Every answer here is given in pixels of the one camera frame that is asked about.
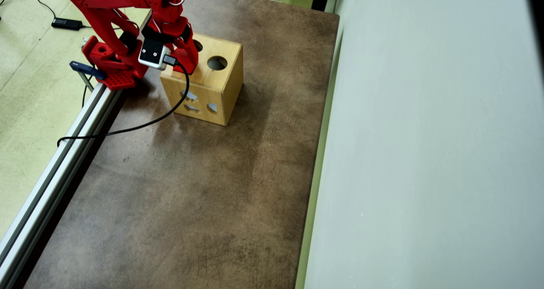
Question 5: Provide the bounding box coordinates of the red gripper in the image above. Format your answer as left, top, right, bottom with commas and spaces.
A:
140, 15, 199, 75

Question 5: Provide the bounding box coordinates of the wooden shape sorter box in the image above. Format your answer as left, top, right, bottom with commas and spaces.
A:
159, 33, 244, 127

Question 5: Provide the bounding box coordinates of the blue clamp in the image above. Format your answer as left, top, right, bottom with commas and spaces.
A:
69, 60, 107, 92

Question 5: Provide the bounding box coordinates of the black power adapter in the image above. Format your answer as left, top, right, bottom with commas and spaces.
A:
51, 18, 83, 31

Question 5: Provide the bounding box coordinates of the black camera cable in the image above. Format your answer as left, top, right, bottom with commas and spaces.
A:
57, 54, 191, 148

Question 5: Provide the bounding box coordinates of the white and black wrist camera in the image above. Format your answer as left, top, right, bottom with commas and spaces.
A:
138, 39, 172, 71

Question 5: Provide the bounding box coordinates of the aluminium profile rail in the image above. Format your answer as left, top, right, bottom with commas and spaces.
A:
0, 82, 124, 289

